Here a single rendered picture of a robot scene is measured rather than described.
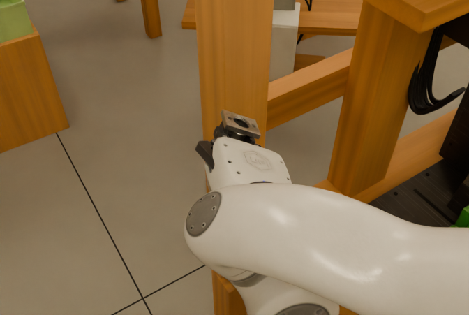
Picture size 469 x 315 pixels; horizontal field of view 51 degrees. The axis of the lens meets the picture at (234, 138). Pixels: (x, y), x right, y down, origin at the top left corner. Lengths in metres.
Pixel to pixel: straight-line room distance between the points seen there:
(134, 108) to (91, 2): 1.34
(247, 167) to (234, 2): 0.25
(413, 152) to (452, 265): 1.19
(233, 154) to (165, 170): 2.02
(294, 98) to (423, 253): 0.73
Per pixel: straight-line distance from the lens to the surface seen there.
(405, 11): 0.87
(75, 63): 3.46
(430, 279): 0.38
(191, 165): 2.63
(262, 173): 0.60
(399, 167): 1.50
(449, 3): 0.89
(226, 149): 0.61
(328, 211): 0.39
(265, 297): 0.46
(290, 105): 1.09
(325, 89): 1.14
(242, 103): 0.84
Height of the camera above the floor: 1.94
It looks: 45 degrees down
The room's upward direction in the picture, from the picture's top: straight up
